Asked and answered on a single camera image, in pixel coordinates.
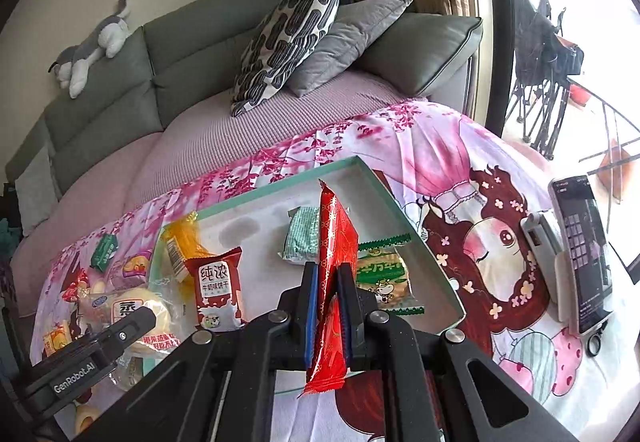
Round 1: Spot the black door frame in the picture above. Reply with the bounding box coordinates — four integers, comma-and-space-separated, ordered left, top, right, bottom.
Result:
477, 0, 516, 138

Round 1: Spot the light grey pillow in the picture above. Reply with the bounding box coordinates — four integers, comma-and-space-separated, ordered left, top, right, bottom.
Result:
15, 145, 61, 235

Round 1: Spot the dark red milk biscuit packet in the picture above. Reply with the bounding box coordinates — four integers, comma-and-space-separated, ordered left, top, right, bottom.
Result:
185, 246, 249, 334

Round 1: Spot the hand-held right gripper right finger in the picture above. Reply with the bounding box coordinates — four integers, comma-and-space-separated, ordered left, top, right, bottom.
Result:
337, 263, 581, 442

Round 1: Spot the clear bag of steamed cake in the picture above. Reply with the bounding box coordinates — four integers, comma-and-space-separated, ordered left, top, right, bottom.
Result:
77, 286, 182, 358

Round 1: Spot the white box with teal rim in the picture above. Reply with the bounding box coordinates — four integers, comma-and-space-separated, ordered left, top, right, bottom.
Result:
147, 155, 467, 373

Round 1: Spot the long red snack packet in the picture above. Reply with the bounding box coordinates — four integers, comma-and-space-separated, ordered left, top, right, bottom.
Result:
303, 179, 360, 396

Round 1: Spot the green foil biscuit packet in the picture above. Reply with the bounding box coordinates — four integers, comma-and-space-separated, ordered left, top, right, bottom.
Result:
278, 205, 322, 266

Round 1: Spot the green cow biscuit packet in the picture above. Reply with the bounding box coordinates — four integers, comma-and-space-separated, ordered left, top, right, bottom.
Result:
355, 233, 426, 319

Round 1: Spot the black and white patterned pillow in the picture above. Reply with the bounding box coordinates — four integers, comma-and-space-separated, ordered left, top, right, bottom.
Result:
230, 0, 341, 117

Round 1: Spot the grey quilted pillow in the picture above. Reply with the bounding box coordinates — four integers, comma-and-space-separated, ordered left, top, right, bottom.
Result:
287, 0, 415, 98

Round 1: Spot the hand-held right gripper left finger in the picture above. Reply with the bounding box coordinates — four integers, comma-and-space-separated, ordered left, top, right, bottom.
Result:
75, 262, 319, 442

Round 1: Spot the black folding chair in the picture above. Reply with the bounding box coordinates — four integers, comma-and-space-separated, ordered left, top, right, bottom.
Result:
510, 0, 586, 160

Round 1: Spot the printed pink blanket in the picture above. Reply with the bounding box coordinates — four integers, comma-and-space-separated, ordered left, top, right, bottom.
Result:
30, 100, 640, 442

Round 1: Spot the smartphone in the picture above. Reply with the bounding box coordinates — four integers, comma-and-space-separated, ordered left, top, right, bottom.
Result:
548, 175, 615, 338

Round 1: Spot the grey and white plush toy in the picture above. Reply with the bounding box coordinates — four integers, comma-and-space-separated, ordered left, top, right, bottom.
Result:
48, 0, 132, 99

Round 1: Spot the yellow wafer packet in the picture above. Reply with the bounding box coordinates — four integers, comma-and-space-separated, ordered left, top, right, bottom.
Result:
161, 212, 217, 285

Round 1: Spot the small green carton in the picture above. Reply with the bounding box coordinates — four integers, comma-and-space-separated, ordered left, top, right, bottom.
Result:
89, 233, 119, 273

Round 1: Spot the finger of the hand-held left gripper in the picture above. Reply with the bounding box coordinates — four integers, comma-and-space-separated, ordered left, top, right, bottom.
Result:
65, 306, 157, 363

